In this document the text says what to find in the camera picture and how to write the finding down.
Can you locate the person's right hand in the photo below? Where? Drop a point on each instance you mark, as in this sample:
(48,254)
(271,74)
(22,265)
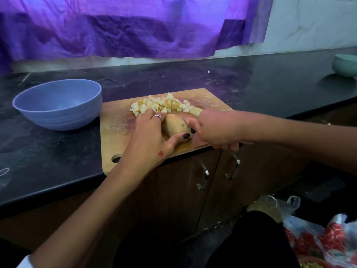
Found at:
(220,128)

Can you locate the person's left hand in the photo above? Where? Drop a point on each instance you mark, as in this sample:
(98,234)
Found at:
(148,145)

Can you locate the potato slice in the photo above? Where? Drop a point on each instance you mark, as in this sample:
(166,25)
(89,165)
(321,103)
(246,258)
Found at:
(195,111)

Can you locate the rounded potato end piece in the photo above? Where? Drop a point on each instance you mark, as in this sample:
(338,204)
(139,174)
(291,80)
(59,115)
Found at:
(176,125)

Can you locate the pile of diced potato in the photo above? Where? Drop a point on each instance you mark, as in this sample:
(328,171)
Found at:
(159,103)

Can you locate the blue bowl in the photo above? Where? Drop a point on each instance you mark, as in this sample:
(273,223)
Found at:
(58,104)

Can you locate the person's right forearm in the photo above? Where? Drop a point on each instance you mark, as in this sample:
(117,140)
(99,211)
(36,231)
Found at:
(301,139)

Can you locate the person's left forearm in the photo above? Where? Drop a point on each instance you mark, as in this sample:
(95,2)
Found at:
(83,220)

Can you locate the person's dark trousers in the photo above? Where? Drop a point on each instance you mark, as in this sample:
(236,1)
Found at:
(251,242)

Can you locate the green bowl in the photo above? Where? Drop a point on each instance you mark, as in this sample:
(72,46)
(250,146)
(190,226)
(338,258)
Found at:
(346,65)

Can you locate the brown bowl of seeds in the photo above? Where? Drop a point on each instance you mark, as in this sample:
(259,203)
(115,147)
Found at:
(313,263)

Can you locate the wooden cutting board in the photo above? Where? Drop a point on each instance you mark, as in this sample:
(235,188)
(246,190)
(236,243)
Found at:
(114,131)

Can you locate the purple cloth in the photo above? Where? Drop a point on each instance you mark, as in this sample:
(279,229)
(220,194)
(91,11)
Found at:
(122,25)

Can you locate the white rubber band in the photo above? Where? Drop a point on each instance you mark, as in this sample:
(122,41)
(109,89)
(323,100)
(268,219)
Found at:
(1,171)

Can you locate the red and white plastic bag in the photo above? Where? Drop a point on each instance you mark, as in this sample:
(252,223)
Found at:
(326,237)

